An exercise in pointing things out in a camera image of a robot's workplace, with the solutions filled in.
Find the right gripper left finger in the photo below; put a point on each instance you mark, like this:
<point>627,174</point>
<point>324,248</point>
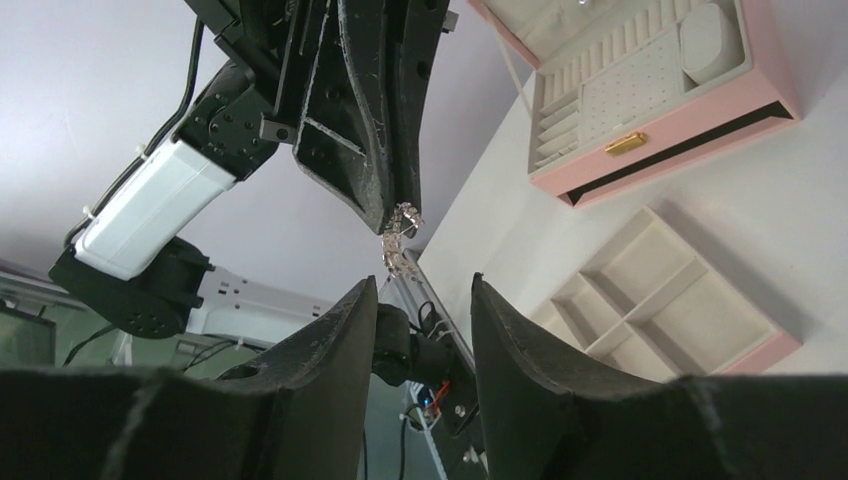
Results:
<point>312,391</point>

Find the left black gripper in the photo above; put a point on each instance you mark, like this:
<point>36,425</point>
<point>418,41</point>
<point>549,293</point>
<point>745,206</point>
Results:
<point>339,46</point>

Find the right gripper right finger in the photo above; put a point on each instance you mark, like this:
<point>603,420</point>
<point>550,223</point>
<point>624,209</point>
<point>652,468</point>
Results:
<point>550,411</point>

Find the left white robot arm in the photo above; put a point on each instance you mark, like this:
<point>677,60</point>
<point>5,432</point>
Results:
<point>125,259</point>

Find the pink jewelry box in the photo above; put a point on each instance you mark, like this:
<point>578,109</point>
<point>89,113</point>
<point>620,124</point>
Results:
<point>626,91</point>

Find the beige six-compartment tray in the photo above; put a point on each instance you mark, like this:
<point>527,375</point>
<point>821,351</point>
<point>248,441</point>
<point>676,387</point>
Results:
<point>649,304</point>

